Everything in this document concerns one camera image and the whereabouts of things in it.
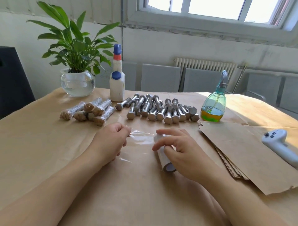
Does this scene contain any person's right forearm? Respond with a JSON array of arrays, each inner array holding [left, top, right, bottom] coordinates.
[[200, 168, 289, 226]]

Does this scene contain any white framed window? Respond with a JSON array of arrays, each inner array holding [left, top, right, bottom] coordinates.
[[123, 0, 298, 47]]

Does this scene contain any person's right hand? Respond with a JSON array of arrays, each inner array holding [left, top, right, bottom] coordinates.
[[152, 128, 218, 185]]

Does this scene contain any white glue bottle blue cap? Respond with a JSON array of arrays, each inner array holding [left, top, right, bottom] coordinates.
[[109, 44, 126, 102]]

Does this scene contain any white radiator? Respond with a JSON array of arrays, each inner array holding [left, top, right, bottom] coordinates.
[[174, 57, 238, 91]]

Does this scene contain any green spray bottle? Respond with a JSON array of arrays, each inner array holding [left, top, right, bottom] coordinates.
[[201, 70, 229, 123]]

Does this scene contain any grey chair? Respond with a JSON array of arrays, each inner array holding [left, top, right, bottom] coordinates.
[[141, 63, 182, 93], [244, 72, 282, 106], [183, 68, 222, 93], [95, 61, 138, 90], [279, 77, 298, 115]]

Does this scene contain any white cling film roll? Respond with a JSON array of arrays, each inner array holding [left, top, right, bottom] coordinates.
[[154, 134, 178, 173]]

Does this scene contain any person's left forearm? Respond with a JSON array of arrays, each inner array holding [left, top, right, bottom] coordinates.
[[0, 151, 101, 226]]

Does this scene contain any cling film sheet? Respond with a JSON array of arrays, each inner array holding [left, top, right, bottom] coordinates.
[[116, 129, 161, 164]]

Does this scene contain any round glass vase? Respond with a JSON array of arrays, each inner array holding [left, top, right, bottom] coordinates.
[[60, 69, 96, 98]]

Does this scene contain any black trash bin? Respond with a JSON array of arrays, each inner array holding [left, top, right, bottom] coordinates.
[[0, 46, 36, 119]]

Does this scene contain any pile of steel bolts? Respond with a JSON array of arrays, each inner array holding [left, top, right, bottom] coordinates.
[[115, 93, 200, 125]]

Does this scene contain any green leafy plant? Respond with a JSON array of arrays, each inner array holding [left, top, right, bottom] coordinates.
[[27, 1, 122, 75]]

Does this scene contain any white handheld controller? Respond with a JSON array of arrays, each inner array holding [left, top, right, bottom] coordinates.
[[262, 129, 298, 168]]

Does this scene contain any steel hex bolt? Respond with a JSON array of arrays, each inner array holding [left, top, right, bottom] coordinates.
[[60, 102, 87, 121]]

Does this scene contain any large brown paper table cover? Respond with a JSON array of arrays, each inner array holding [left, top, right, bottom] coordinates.
[[0, 88, 298, 226]]

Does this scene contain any stack of brown paper sheets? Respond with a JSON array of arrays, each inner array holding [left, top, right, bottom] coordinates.
[[199, 121, 298, 196]]

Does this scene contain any person's left hand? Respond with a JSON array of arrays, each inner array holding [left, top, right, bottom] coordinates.
[[88, 122, 132, 165]]

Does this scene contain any white vertical blind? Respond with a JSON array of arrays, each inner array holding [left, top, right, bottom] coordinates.
[[0, 0, 124, 25]]

